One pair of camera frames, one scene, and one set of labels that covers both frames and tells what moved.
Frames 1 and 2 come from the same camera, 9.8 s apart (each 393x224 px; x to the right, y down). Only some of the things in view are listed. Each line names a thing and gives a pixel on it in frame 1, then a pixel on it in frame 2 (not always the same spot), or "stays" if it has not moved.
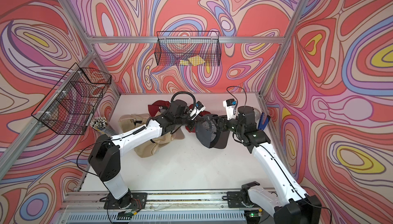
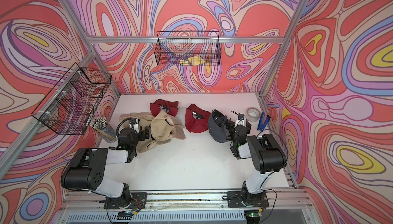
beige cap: (132, 120) stays
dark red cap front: (153, 108) stays
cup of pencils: (100, 124) stays
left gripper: (192, 125) to (140, 134)
